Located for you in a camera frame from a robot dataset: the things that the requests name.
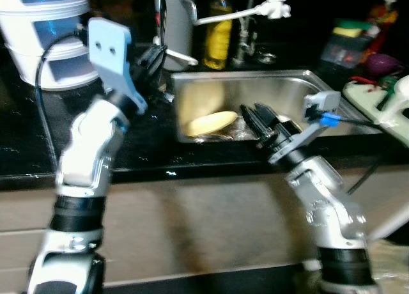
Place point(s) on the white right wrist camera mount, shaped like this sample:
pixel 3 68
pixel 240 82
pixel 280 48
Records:
pixel 323 102

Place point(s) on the grey water filter jug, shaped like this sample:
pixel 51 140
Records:
pixel 176 25

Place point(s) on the steel faucet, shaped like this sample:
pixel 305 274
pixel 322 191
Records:
pixel 245 38

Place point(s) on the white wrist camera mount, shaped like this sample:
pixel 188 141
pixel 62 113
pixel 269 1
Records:
pixel 108 48
pixel 323 102

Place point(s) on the grey kitchen base cabinet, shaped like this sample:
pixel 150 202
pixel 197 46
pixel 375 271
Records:
pixel 204 211

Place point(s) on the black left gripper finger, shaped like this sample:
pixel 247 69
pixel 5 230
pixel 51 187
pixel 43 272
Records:
pixel 162 57

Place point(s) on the steel bowl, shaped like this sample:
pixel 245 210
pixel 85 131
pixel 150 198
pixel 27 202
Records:
pixel 238 131

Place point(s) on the white three-tier storage rack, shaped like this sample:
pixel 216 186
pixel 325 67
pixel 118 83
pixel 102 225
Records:
pixel 38 25

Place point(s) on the yellow liquid bottle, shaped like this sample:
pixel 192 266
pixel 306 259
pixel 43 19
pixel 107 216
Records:
pixel 218 38

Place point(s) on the light green cloth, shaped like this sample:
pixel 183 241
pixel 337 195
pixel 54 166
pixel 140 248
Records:
pixel 364 102

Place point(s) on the red orange figurine bottle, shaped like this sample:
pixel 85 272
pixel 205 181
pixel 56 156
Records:
pixel 383 16

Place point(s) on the yellow green sponge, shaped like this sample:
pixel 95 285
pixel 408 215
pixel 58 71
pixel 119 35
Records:
pixel 351 30

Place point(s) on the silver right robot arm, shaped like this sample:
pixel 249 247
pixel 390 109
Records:
pixel 326 204

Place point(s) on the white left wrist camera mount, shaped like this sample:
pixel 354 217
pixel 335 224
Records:
pixel 108 48

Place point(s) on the stainless steel sink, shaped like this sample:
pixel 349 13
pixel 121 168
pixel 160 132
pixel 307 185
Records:
pixel 268 89

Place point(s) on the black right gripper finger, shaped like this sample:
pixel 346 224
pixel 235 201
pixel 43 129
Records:
pixel 254 123
pixel 268 116

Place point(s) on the clear sponge holder box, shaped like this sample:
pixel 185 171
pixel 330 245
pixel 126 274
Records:
pixel 342 52

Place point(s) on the yellow plate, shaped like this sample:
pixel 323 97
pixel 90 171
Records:
pixel 211 123

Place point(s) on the white plastic ladle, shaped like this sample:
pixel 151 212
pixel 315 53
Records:
pixel 399 92

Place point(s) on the white faucet filter head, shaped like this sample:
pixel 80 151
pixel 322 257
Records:
pixel 275 5

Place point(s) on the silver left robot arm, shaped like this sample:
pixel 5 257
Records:
pixel 83 153

